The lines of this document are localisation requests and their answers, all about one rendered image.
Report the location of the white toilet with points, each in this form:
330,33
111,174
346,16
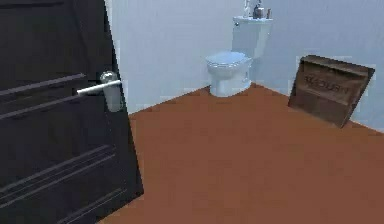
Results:
233,66

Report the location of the white spray bottle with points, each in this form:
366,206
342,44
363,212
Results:
246,8

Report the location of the small brown bottle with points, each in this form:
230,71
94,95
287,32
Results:
268,13

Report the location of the brown wooden box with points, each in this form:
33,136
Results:
328,90

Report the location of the black room door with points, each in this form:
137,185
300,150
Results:
50,133

